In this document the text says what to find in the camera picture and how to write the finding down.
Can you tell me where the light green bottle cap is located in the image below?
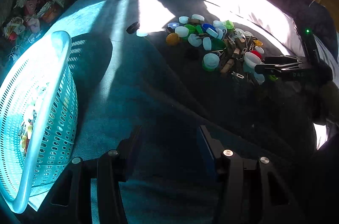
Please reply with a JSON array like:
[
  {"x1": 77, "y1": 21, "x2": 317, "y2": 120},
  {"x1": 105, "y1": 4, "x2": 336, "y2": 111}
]
[{"x1": 268, "y1": 75, "x2": 278, "y2": 82}]

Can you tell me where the large white lid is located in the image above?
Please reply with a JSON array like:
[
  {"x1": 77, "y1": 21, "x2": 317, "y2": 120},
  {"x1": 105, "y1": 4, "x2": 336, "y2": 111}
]
[{"x1": 244, "y1": 52, "x2": 262, "y2": 69}]

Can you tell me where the dark navy blanket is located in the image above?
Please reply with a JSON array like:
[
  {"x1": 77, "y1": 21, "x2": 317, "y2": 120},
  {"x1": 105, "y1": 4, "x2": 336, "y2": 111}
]
[{"x1": 267, "y1": 0, "x2": 338, "y2": 59}]

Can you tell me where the red bottle cap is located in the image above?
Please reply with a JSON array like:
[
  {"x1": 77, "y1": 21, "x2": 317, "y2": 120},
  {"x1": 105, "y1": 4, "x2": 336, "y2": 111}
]
[{"x1": 251, "y1": 50, "x2": 262, "y2": 59}]

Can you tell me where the green rimmed white cap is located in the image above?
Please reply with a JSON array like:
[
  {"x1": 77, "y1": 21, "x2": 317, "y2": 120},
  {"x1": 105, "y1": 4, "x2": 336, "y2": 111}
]
[{"x1": 202, "y1": 53, "x2": 220, "y2": 72}]

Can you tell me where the bright green bottle cap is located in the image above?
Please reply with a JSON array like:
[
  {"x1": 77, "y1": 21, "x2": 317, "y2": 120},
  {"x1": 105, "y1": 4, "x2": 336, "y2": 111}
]
[{"x1": 225, "y1": 20, "x2": 234, "y2": 30}]

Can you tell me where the dark green bottle cap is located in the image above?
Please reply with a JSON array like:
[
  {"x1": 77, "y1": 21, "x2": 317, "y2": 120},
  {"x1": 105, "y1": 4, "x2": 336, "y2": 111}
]
[{"x1": 211, "y1": 38, "x2": 226, "y2": 51}]

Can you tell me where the teal plastic basket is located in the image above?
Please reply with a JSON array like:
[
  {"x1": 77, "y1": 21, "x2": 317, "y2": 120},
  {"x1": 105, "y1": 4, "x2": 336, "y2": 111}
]
[{"x1": 1, "y1": 31, "x2": 78, "y2": 214}]

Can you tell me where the blue bottle cap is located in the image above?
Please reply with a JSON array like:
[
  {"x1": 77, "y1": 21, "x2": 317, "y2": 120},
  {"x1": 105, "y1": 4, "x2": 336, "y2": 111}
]
[{"x1": 201, "y1": 23, "x2": 216, "y2": 32}]

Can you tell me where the yellow bottle cap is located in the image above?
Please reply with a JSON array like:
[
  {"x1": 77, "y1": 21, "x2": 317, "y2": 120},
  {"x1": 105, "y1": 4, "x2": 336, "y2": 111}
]
[{"x1": 165, "y1": 33, "x2": 181, "y2": 46}]

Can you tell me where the white bottle cap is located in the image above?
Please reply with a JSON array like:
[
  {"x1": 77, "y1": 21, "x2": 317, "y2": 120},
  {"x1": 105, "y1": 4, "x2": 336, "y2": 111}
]
[
  {"x1": 191, "y1": 14, "x2": 204, "y2": 22},
  {"x1": 175, "y1": 26, "x2": 190, "y2": 38}
]

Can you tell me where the black bottle cap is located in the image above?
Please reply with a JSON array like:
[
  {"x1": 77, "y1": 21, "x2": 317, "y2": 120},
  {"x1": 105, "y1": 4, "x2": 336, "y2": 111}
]
[{"x1": 126, "y1": 22, "x2": 140, "y2": 34}]

